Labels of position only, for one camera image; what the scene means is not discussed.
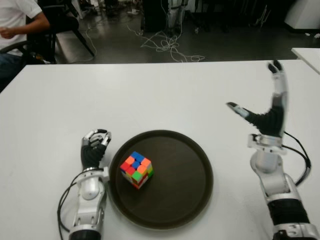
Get white side table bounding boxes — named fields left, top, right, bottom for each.
left=291, top=47, right=320, bottom=76

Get tangled white floor cable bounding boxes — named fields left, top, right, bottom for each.
left=126, top=22, right=206, bottom=63

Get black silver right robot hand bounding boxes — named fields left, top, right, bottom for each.
left=226, top=59, right=287, bottom=138

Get black cabinet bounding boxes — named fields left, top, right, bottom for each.
left=142, top=0, right=169, bottom=33

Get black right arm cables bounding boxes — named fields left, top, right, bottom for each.
left=282, top=132, right=312, bottom=187

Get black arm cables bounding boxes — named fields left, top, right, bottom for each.
left=56, top=178, right=83, bottom=237
left=282, top=132, right=312, bottom=187

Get white cabinet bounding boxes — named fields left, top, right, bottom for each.
left=284, top=0, right=320, bottom=33

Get seated person in white shirt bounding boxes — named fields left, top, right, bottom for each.
left=0, top=0, right=52, bottom=86

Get silver background robot legs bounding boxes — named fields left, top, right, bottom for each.
left=167, top=0, right=186, bottom=28

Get multicoloured Rubik's cube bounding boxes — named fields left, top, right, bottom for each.
left=119, top=151, right=154, bottom=191

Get black chair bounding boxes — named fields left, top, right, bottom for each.
left=27, top=0, right=97, bottom=63

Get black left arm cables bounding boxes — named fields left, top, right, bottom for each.
left=56, top=178, right=83, bottom=237

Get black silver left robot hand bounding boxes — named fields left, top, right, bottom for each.
left=80, top=128, right=113, bottom=171

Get dark brown round plate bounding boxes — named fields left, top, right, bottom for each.
left=108, top=129, right=215, bottom=230

